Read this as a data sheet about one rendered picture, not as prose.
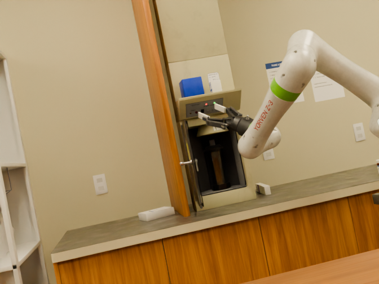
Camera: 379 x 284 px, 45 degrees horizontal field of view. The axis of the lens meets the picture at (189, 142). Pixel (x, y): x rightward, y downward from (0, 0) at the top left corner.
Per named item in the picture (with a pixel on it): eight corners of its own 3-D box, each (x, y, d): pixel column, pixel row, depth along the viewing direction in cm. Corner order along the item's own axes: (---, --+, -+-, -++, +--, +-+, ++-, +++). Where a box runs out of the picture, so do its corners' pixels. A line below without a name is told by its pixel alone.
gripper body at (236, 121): (249, 115, 209) (233, 108, 214) (237, 121, 204) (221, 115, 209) (247, 129, 213) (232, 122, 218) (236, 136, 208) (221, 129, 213)
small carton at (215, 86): (211, 94, 231) (208, 83, 231) (220, 93, 231) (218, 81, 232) (212, 93, 226) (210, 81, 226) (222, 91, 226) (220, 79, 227)
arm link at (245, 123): (246, 143, 205) (258, 136, 211) (247, 121, 199) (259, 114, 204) (235, 139, 209) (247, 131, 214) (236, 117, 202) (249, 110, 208)
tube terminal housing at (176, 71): (188, 207, 254) (162, 73, 256) (243, 195, 260) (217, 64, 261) (196, 212, 230) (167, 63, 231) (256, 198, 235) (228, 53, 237)
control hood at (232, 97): (179, 120, 231) (175, 101, 231) (239, 110, 236) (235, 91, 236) (182, 118, 219) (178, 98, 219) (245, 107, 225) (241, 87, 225)
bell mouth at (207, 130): (193, 137, 250) (192, 128, 251) (224, 132, 254) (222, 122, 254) (199, 136, 233) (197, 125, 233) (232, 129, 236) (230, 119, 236)
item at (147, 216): (139, 220, 240) (137, 213, 240) (166, 213, 247) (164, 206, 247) (147, 221, 229) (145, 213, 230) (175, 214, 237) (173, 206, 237)
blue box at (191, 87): (181, 100, 231) (178, 83, 231) (201, 97, 232) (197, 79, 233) (185, 97, 221) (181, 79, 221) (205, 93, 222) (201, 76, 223)
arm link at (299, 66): (324, 50, 164) (293, 36, 164) (322, 68, 154) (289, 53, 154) (300, 89, 176) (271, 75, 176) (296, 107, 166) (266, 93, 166)
